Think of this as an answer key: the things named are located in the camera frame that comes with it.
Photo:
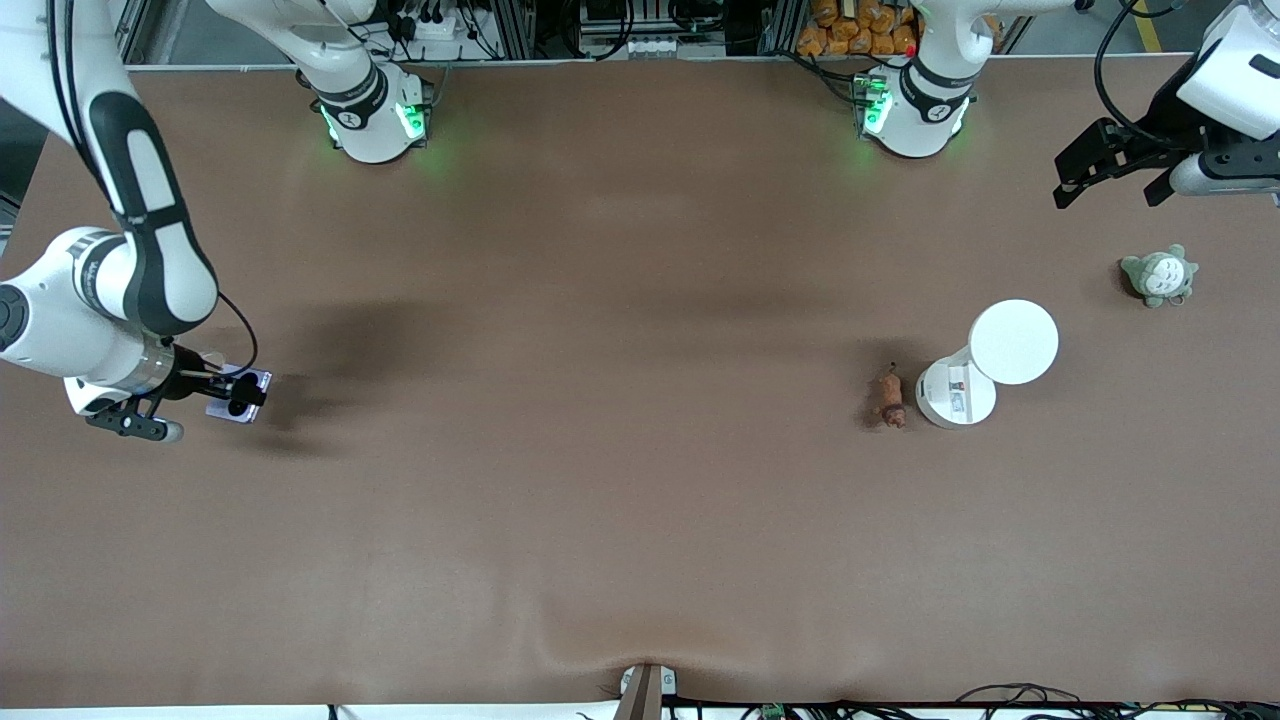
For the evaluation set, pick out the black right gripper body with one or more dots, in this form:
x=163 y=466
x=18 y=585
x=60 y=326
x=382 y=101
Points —
x=188 y=385

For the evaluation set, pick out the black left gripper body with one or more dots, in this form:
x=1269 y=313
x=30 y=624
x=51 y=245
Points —
x=1163 y=122

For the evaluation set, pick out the lilac flip phone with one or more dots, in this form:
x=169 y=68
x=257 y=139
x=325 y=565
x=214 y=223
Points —
x=250 y=378

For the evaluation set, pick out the brown lion statue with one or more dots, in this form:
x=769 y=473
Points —
x=889 y=397

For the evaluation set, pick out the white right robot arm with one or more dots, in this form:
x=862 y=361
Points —
x=150 y=270

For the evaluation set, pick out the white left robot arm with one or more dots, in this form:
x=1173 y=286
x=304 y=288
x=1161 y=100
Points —
x=920 y=115

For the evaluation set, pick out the grey-green totoro plush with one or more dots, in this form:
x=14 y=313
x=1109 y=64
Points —
x=1160 y=276

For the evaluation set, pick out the white round desk lamp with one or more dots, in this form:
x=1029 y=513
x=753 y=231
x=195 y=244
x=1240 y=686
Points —
x=1012 y=342

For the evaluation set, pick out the orange plush toy pile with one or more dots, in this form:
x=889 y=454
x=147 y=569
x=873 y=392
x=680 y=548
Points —
x=850 y=30

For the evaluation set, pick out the white power strip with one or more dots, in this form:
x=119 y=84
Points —
x=440 y=28

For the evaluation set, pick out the aluminium frame post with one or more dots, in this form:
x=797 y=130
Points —
x=780 y=28
x=510 y=30

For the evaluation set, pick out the camera mount post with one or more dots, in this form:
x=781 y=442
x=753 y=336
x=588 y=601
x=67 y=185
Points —
x=640 y=695

